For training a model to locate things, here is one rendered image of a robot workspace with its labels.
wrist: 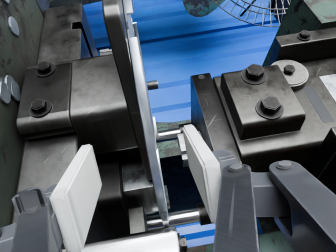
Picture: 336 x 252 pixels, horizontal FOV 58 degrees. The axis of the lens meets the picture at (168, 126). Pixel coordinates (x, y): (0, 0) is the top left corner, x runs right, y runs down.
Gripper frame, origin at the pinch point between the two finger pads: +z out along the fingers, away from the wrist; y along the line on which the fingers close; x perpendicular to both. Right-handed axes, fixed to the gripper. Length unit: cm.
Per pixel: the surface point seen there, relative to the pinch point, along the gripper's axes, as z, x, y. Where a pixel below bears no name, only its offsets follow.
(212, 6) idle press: 167, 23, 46
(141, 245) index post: 7.3, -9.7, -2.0
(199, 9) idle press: 167, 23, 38
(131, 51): 9.2, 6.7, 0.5
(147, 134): 7.6, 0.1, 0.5
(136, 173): 22.6, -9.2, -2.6
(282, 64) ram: 28.6, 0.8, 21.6
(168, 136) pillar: 38.9, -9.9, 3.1
